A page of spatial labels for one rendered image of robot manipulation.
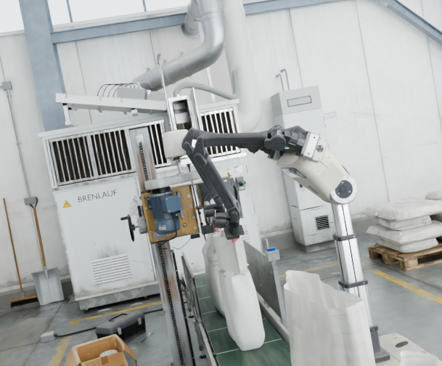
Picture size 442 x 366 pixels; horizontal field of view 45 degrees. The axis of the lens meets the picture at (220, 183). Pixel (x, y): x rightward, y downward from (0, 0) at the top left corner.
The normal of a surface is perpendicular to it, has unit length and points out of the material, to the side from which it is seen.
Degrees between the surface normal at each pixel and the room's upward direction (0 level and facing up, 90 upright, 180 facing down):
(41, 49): 90
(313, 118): 90
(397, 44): 90
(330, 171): 115
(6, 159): 90
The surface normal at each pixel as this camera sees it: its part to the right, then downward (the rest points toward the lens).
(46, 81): 0.14, 0.03
